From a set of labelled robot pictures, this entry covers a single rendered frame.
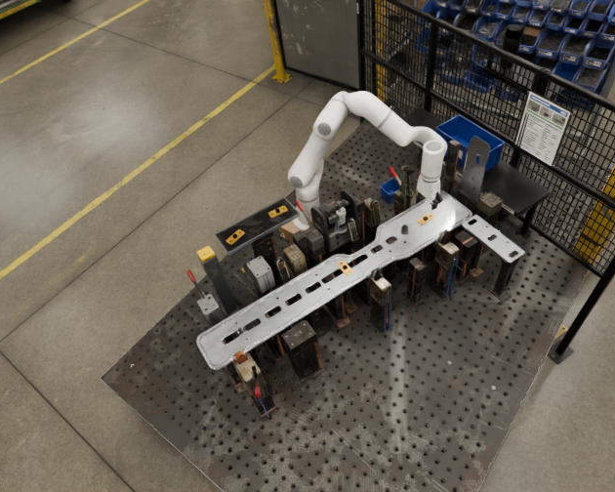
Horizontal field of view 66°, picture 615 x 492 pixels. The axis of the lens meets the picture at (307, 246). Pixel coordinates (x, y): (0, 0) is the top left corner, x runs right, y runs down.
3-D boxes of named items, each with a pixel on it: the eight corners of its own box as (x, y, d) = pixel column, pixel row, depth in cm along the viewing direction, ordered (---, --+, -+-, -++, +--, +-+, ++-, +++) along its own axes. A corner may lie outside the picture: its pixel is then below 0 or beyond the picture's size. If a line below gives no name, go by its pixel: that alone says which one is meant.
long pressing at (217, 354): (216, 379, 186) (215, 377, 185) (192, 337, 200) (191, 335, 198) (475, 215, 224) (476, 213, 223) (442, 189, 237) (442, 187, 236)
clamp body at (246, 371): (262, 424, 203) (244, 389, 175) (246, 395, 211) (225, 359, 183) (283, 409, 206) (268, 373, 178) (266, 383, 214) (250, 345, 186)
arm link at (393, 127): (387, 108, 202) (439, 153, 207) (373, 131, 193) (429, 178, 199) (399, 96, 194) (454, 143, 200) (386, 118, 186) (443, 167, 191)
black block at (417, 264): (415, 311, 228) (419, 275, 206) (400, 296, 235) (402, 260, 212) (428, 303, 231) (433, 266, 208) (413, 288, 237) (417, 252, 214)
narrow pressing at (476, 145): (476, 202, 228) (490, 145, 202) (460, 189, 234) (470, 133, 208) (477, 201, 228) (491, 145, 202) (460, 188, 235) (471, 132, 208)
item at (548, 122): (552, 169, 216) (573, 111, 192) (512, 144, 229) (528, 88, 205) (554, 167, 216) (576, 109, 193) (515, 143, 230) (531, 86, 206)
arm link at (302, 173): (315, 175, 242) (302, 196, 233) (295, 162, 242) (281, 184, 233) (354, 107, 200) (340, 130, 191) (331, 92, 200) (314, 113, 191)
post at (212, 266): (226, 317, 238) (202, 265, 204) (221, 307, 242) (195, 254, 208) (240, 309, 240) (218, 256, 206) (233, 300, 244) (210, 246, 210)
